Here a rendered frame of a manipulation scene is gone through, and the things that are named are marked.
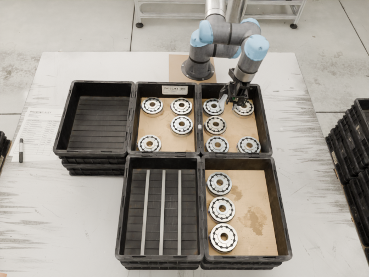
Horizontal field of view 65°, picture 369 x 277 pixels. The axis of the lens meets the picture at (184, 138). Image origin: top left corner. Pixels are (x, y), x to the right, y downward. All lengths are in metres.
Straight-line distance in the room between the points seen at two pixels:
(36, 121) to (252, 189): 1.14
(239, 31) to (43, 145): 1.07
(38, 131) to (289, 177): 1.27
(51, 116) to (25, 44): 1.77
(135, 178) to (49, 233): 0.43
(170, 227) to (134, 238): 0.14
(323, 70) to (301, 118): 1.50
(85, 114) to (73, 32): 1.97
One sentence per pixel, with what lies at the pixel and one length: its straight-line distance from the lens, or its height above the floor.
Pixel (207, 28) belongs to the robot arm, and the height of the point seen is 1.33.
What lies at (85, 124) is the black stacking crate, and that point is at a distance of 1.45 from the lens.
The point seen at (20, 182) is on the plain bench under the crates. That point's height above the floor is 0.70.
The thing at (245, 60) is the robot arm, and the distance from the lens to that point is 1.02.
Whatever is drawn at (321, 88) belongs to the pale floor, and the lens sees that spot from 2.99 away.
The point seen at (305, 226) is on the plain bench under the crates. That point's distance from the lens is 1.43.
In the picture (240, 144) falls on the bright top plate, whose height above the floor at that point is 0.86.
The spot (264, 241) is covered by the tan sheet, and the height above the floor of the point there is 0.83.
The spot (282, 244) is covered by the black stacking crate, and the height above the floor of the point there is 0.89.
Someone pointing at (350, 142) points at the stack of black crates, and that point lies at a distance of 2.17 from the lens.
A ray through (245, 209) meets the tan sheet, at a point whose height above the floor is 0.83.
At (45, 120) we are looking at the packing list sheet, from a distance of 1.70.
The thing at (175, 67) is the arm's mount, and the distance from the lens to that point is 1.68.
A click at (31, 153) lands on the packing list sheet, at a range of 1.60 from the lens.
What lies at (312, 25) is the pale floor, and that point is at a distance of 3.69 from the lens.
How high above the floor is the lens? 1.96
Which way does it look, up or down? 57 degrees down
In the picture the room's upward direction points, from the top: 3 degrees clockwise
